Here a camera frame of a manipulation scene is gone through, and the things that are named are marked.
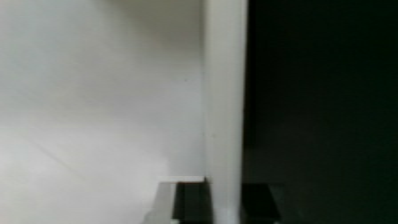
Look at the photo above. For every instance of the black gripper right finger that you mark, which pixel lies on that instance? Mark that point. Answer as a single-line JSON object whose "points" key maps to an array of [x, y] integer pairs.
{"points": [[258, 205]]}

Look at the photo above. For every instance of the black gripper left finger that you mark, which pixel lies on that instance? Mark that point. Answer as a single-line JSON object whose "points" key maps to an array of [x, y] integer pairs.
{"points": [[183, 201]]}

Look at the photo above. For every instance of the white square table top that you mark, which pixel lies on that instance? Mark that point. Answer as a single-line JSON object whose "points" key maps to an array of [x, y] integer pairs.
{"points": [[121, 107]]}

